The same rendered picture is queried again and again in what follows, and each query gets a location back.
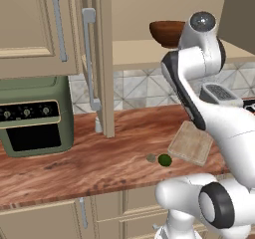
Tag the green lime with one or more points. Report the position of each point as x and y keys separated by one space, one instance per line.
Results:
x=165 y=160

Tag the beige drawer front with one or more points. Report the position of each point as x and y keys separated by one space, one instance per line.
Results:
x=141 y=199

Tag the black hob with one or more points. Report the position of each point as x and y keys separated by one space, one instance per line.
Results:
x=249 y=105

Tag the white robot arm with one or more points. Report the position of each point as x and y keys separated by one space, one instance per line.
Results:
x=232 y=140

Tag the beige closed cabinet door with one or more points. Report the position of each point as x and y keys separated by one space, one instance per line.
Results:
x=26 y=24

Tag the brown wooden bowl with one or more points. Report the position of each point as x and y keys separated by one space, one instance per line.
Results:
x=164 y=34

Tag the pale garlic bulb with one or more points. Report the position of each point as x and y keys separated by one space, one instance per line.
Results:
x=151 y=158

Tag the narrow beige base cabinet door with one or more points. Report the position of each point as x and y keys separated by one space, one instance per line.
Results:
x=108 y=216

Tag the beige open wall cabinet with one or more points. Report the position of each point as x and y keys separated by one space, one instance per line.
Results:
x=139 y=14

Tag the beige open cabinet door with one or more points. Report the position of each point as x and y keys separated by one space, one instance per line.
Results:
x=105 y=67

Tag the brown-looking open cabinet door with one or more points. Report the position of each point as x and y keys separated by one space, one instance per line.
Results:
x=239 y=20

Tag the green toaster oven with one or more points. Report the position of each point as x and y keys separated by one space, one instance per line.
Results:
x=36 y=90

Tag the small grey condiment bottle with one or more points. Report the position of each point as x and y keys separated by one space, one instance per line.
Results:
x=98 y=125

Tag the light wooden cutting board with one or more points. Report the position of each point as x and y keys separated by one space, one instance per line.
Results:
x=191 y=145

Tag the grey toaster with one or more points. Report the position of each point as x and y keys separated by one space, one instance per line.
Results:
x=219 y=93

